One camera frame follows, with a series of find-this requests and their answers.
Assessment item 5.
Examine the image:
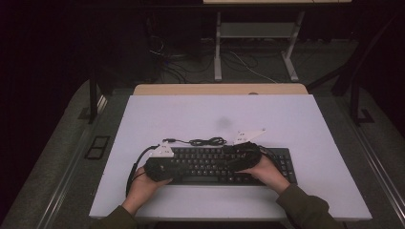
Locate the person's right hand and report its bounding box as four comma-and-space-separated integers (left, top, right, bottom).
237, 155, 292, 196

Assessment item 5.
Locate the black metal stand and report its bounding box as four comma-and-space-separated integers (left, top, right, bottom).
349, 79, 375, 127
88, 74, 100, 125

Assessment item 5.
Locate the light wooden table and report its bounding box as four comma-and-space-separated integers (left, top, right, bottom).
132, 83, 309, 96

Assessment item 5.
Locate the white metal table frame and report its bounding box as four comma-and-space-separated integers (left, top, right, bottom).
202, 0, 352, 82

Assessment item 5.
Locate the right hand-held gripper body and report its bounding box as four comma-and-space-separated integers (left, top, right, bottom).
233, 128, 267, 173

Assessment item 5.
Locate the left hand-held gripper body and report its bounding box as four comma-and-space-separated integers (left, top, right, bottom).
143, 141, 186, 183

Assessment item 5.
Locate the dark computer case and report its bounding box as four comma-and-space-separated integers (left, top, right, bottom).
94, 12, 161, 94

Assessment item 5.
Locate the black computer keyboard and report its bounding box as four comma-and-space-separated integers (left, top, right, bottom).
165, 145, 299, 187

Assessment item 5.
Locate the white board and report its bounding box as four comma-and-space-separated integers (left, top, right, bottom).
89, 94, 373, 222

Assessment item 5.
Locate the black floor socket frame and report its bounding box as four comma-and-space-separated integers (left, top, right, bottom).
84, 135, 111, 160

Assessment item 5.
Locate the tangle of floor cables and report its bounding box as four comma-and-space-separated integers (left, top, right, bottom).
149, 34, 276, 84

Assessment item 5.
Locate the person's left hand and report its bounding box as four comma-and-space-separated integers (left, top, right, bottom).
126, 166, 174, 208

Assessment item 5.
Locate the black keyboard cable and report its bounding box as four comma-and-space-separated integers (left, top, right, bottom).
161, 136, 282, 160

